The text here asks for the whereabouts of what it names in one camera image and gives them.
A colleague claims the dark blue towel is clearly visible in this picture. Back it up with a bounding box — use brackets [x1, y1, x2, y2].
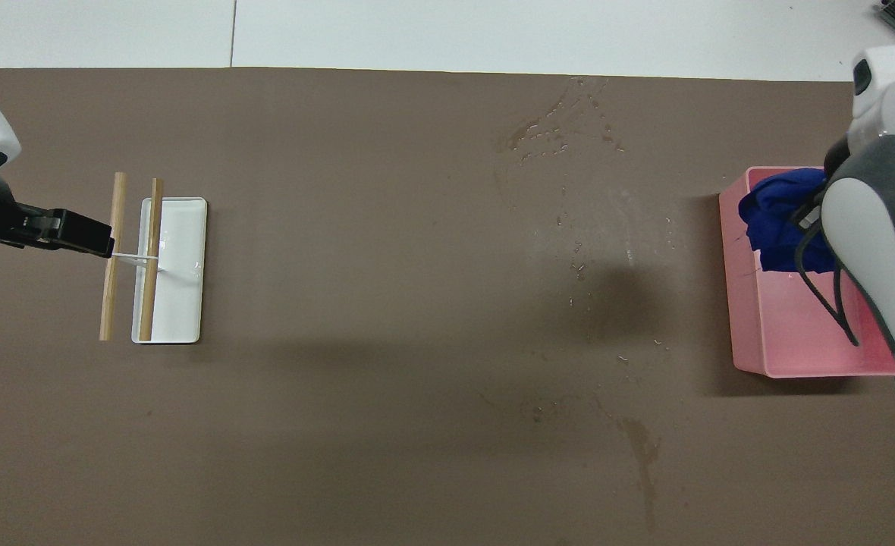
[737, 168, 835, 274]

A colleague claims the white rack with wooden rods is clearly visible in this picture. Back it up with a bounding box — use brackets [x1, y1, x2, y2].
[99, 172, 208, 344]

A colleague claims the brown table mat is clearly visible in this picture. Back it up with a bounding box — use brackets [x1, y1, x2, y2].
[0, 67, 895, 546]

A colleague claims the pink plastic bin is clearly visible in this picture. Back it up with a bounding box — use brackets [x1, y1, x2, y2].
[718, 166, 895, 378]

